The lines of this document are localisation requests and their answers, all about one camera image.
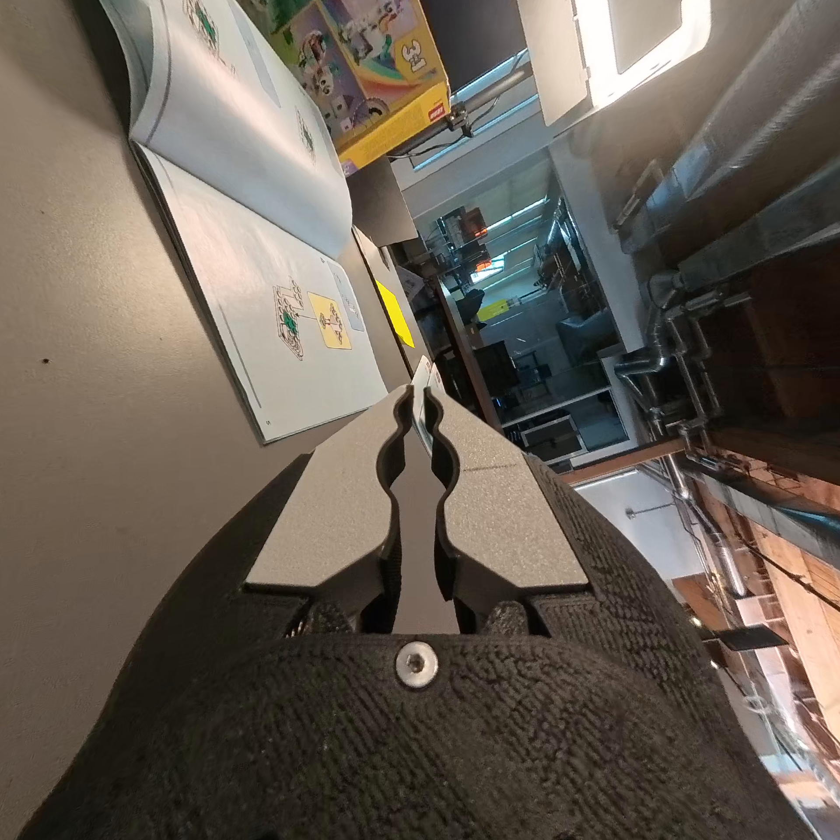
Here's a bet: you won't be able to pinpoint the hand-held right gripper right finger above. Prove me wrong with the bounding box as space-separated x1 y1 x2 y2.
422 387 589 606

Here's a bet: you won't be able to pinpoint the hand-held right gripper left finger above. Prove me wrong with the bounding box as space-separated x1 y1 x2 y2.
244 386 416 611

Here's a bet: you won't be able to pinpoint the lego instruction booklet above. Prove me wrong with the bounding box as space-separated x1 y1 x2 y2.
98 0 389 446

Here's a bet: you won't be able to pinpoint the colourful lego set box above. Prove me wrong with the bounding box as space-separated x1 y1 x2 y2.
236 0 452 166

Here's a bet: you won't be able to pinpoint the yellow sticky note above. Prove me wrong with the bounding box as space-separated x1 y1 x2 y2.
374 279 416 349

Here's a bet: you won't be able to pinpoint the bent metal pipes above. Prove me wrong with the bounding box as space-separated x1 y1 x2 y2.
617 269 752 460

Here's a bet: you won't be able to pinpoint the white ceiling light panel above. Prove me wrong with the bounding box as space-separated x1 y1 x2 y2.
517 0 713 130

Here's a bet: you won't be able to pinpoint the silver air duct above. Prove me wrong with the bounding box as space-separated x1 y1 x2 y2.
682 0 840 198
679 184 840 290

